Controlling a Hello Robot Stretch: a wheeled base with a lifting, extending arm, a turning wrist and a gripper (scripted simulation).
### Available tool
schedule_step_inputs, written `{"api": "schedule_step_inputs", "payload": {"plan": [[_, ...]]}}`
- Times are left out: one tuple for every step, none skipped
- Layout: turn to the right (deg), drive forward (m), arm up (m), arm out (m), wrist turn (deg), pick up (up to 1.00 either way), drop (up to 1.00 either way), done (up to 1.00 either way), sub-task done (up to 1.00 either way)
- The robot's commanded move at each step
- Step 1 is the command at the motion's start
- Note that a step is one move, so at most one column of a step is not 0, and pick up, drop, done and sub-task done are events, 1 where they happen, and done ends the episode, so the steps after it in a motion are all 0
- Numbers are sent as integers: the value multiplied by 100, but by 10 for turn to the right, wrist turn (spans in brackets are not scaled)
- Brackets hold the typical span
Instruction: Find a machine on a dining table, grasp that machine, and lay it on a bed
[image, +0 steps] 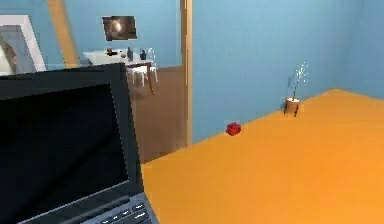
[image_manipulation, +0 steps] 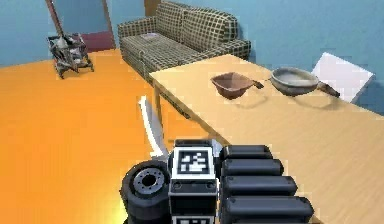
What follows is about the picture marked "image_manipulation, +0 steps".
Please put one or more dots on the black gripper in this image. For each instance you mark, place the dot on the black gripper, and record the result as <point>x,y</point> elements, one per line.
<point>146,190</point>

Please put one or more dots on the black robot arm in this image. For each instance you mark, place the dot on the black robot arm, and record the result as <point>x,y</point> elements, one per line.
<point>246,186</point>

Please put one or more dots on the light wooden dining table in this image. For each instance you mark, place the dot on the light wooden dining table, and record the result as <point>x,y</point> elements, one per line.
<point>286,133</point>

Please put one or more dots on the white chair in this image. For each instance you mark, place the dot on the white chair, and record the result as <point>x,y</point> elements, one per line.
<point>153,128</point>
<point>343,75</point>

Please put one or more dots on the checked olive sofa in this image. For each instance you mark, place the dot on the checked olive sofa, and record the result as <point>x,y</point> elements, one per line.
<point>180,40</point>

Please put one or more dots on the grey flat item on sofa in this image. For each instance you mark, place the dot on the grey flat item on sofa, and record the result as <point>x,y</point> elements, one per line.
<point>150,36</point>

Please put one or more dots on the dark metal rack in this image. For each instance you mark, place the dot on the dark metal rack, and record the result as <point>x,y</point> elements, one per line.
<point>69,53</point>

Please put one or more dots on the brown framed doorway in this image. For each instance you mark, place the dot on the brown framed doorway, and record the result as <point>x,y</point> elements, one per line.
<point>83,26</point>

